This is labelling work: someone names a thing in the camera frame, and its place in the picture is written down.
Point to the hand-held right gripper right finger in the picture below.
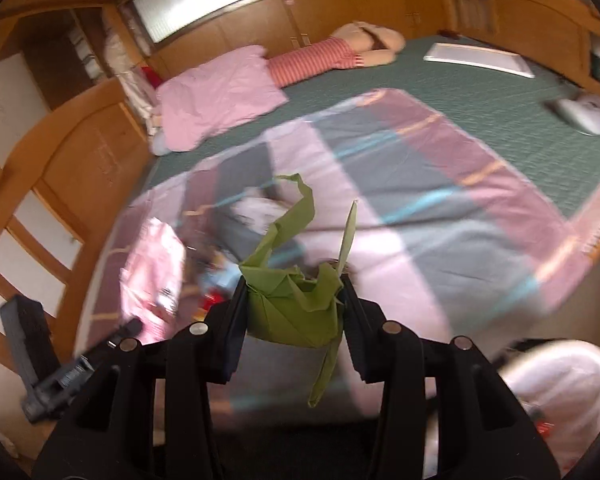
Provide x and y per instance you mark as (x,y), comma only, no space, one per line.
(352,332)

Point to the red wrapper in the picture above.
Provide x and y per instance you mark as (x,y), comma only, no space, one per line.
(211,301)

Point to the wooden wall cabinets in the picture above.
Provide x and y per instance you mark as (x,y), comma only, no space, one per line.
(280,15)

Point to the pink plastic wrapper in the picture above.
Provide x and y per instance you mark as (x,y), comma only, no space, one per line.
(150,270)

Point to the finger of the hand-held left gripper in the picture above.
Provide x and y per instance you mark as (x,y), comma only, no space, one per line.
(122,332)

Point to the pale plush toy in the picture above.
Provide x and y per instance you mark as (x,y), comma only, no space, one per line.
(130,70)

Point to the green bed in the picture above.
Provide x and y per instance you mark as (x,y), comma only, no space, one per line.
(480,95)

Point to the blue-grey pillow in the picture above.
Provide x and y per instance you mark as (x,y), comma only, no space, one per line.
(162,146)

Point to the white flat board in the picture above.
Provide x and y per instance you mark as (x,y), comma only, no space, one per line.
(480,59)

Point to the wooden panelled partition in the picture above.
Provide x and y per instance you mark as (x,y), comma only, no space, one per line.
(70,170)

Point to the plaid bedsheet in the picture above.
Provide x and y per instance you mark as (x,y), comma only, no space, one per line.
(430,185)

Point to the white tissue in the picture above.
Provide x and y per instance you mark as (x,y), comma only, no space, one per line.
(252,212)

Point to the light blue paper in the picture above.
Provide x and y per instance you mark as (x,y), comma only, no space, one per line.
(220,277)

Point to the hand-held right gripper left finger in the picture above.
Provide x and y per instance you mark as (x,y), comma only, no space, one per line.
(235,327)

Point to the white rounded device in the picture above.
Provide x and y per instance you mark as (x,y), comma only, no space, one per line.
(582,112)

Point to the frosted window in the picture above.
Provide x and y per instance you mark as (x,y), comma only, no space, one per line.
(200,0)

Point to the striped plush doll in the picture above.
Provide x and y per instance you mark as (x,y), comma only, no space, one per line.
(310,62)

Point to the pink pillow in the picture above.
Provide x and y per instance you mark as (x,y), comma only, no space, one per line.
(220,95)

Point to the translucent plastic bag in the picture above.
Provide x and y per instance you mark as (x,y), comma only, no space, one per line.
(560,380)

